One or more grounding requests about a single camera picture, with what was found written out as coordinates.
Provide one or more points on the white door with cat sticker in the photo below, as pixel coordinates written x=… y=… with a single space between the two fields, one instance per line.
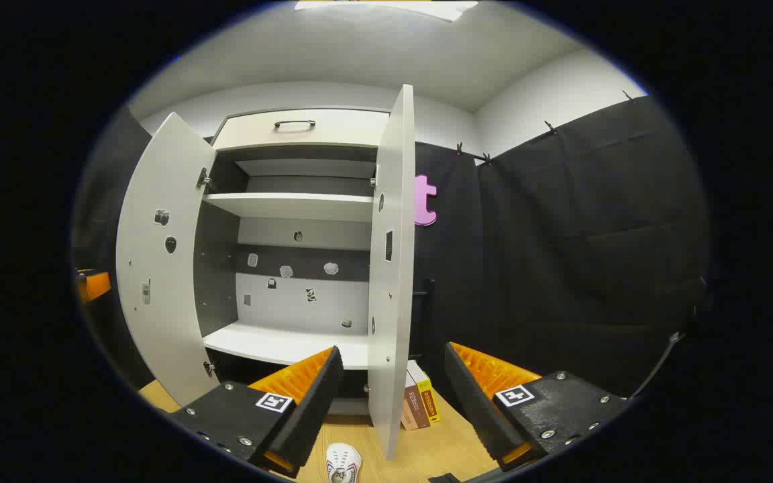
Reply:
x=390 y=335

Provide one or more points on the white and grey shoe cabinet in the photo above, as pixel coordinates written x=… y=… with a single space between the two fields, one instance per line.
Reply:
x=292 y=302

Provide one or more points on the white cabinet drawer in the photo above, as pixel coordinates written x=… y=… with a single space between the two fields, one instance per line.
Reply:
x=346 y=131

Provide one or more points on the white door with phone sticker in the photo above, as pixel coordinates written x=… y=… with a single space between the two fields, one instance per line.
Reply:
x=158 y=335

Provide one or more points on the white cabinet shelf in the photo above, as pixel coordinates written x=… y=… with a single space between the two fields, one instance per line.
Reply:
x=292 y=204

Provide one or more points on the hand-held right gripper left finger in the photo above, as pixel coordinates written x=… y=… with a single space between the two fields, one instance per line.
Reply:
x=306 y=409

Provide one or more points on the yellow book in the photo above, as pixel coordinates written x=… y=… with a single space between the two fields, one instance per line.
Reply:
x=430 y=399

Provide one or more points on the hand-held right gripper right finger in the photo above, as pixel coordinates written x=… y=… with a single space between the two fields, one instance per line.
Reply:
x=477 y=409

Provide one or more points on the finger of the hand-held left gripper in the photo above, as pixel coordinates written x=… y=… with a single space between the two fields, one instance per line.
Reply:
x=94 y=286

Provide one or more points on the ceiling light panel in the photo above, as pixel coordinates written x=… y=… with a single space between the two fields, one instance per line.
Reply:
x=386 y=7

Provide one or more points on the black backdrop cloth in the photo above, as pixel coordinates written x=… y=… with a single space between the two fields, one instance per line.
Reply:
x=561 y=268

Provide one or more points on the white canvas shoe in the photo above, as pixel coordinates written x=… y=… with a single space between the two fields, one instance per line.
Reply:
x=343 y=463

